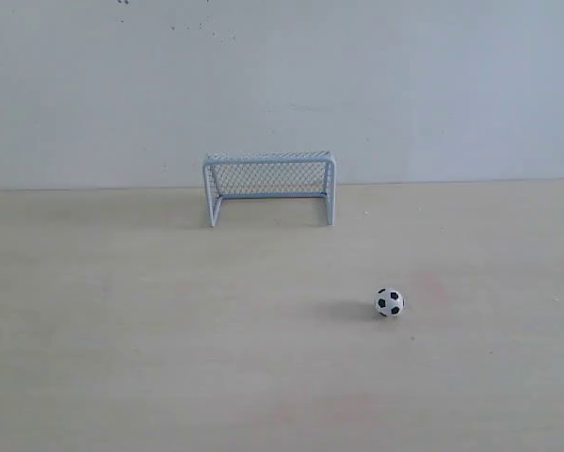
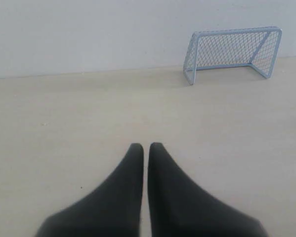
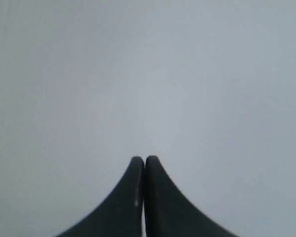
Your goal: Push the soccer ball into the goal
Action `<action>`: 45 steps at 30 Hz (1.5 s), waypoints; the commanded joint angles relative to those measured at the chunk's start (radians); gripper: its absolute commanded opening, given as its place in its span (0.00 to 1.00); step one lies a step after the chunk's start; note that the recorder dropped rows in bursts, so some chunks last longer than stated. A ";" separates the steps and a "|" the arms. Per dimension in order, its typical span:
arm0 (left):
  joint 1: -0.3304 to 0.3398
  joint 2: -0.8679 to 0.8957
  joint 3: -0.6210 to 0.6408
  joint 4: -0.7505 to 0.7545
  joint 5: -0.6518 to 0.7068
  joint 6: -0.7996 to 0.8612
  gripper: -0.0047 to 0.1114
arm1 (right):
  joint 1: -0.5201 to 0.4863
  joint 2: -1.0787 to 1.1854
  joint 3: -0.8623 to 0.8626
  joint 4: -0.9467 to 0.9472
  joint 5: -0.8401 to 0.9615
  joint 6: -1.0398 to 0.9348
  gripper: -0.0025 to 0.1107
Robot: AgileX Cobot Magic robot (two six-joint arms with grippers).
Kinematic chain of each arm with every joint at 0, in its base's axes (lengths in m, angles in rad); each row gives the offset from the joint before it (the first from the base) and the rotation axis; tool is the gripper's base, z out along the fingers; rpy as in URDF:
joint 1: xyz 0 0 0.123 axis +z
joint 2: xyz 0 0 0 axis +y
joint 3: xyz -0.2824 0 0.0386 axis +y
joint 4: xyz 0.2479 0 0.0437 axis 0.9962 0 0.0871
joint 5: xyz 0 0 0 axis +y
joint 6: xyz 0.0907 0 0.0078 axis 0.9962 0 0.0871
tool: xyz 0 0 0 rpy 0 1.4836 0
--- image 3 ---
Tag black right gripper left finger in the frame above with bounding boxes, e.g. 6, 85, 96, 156
59, 157, 144, 237

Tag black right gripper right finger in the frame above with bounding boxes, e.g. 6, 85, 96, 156
144, 156, 235, 237

